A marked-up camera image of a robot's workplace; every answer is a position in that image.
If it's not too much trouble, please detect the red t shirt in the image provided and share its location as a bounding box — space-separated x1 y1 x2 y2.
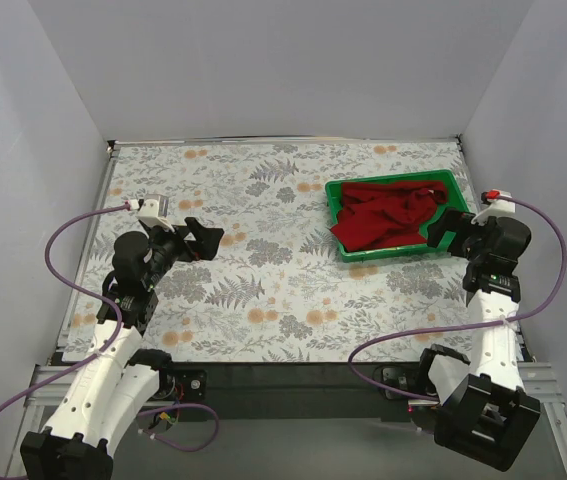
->
331 181 448 252

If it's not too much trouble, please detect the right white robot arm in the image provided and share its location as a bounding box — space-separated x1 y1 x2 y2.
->
415 207 541 471

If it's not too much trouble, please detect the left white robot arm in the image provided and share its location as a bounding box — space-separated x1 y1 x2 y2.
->
20 217 224 479

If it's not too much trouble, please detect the floral patterned table mat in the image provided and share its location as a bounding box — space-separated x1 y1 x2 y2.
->
79 141 476 362

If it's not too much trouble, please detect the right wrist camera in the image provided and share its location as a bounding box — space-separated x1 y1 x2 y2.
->
471 189 515 225

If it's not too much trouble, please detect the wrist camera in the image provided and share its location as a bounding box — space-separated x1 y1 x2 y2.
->
137 194 174 232
471 189 515 225

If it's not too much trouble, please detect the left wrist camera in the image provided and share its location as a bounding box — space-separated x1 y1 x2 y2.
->
137 194 174 232

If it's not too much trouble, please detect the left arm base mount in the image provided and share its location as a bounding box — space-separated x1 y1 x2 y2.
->
142 367 208 433

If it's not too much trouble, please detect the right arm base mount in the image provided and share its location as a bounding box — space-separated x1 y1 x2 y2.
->
372 363 438 435

